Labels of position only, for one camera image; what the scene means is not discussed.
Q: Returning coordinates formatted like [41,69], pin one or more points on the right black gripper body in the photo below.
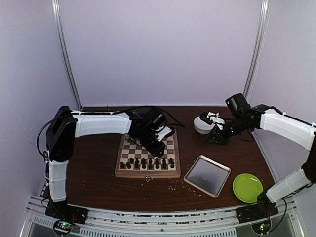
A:
[223,139]

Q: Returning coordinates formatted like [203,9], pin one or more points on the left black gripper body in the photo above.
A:
[146,142]

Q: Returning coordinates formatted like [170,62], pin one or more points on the wooden chess board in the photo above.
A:
[135,151]

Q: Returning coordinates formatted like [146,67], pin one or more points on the black chess piece back row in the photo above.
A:
[149,166]

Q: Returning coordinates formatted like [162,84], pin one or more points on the metal tray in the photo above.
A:
[207,176]

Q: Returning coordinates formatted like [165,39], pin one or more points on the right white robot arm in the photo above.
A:
[271,120]

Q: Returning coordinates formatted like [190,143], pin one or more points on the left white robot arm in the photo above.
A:
[67,125]

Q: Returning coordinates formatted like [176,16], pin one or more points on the white ceramic bowl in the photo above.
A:
[202,127]

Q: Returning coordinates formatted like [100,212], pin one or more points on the green plate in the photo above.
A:
[247,187]

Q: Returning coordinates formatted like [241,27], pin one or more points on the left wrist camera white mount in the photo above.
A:
[164,132]

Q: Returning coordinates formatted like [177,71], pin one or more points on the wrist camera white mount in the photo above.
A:
[211,118]
[164,132]

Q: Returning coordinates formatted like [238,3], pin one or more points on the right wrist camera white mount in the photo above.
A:
[211,118]

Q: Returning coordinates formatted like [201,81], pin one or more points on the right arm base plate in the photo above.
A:
[253,213]

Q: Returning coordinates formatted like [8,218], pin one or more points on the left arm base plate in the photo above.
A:
[70,214]

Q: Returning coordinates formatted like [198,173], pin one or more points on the right aluminium frame post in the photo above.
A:
[258,46]

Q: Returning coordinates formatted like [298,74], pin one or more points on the aluminium frame post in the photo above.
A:
[65,56]
[258,46]

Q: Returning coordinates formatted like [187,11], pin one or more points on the left aluminium frame post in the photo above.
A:
[65,56]

